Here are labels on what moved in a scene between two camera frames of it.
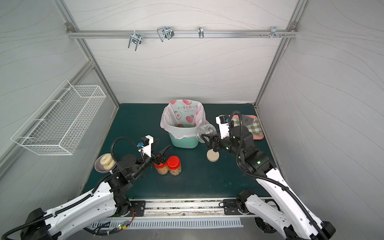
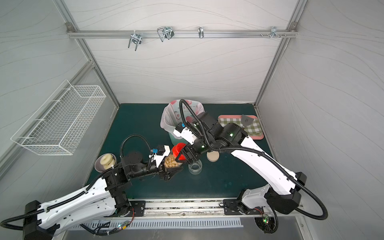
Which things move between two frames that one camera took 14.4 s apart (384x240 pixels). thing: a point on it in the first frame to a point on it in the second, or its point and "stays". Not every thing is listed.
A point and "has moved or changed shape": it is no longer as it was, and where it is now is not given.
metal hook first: (135, 38) stays
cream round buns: (107, 161) stays
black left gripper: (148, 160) to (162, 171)
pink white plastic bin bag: (181, 118) stays
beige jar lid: (212, 155) stays
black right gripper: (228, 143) to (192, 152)
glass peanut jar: (203, 129) has moved or changed shape
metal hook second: (167, 31) stays
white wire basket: (58, 125) stays
